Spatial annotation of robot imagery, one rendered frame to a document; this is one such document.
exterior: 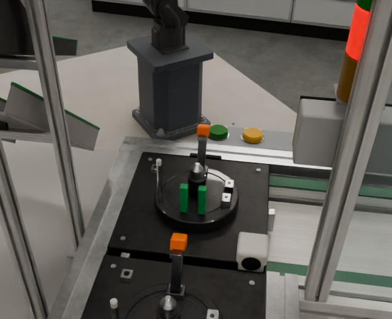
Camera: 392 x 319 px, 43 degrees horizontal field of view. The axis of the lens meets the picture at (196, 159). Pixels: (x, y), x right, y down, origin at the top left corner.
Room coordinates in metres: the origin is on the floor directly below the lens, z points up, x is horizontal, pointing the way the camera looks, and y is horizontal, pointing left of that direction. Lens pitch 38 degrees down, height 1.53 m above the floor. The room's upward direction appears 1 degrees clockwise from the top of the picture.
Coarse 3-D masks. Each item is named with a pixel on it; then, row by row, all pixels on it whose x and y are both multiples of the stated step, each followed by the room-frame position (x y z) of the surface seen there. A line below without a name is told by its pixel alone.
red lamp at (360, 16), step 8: (360, 8) 0.46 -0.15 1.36; (360, 16) 0.46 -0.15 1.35; (368, 16) 0.45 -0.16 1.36; (352, 24) 0.47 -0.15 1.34; (360, 24) 0.45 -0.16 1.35; (352, 32) 0.46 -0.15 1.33; (360, 32) 0.45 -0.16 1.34; (352, 40) 0.46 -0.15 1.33; (360, 40) 0.45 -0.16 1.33; (352, 48) 0.46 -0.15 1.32; (360, 48) 0.45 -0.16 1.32; (352, 56) 0.45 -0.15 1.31
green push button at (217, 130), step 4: (212, 128) 0.82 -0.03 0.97; (216, 128) 0.82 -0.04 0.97; (220, 128) 0.82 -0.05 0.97; (224, 128) 0.82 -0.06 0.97; (212, 132) 0.81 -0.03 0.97; (216, 132) 0.81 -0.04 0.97; (220, 132) 0.81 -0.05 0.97; (224, 132) 0.81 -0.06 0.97; (212, 136) 0.80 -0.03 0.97; (216, 136) 0.80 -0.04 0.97; (220, 136) 0.80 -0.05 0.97; (224, 136) 0.80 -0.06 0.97
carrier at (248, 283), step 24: (120, 264) 0.47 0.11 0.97; (144, 264) 0.47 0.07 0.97; (168, 264) 0.47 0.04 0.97; (96, 288) 0.43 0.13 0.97; (120, 288) 0.43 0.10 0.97; (144, 288) 0.43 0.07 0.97; (168, 288) 0.41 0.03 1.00; (192, 288) 0.41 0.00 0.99; (216, 288) 0.43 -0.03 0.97; (240, 288) 0.43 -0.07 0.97; (264, 288) 0.43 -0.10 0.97; (96, 312) 0.39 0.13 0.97; (120, 312) 0.37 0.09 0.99; (144, 312) 0.38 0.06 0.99; (168, 312) 0.34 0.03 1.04; (192, 312) 0.38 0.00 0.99; (216, 312) 0.37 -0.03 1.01; (240, 312) 0.39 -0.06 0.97; (264, 312) 0.39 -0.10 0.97
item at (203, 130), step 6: (198, 126) 0.68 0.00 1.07; (204, 126) 0.68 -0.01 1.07; (198, 132) 0.67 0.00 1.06; (204, 132) 0.67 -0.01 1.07; (198, 138) 0.66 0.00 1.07; (204, 138) 0.65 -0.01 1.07; (198, 144) 0.67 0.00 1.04; (204, 144) 0.67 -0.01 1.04; (198, 150) 0.67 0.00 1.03; (204, 150) 0.66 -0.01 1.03; (198, 156) 0.66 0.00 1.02; (204, 156) 0.66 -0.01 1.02; (198, 162) 0.66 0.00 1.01; (204, 162) 0.66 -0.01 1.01; (204, 168) 0.65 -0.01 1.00
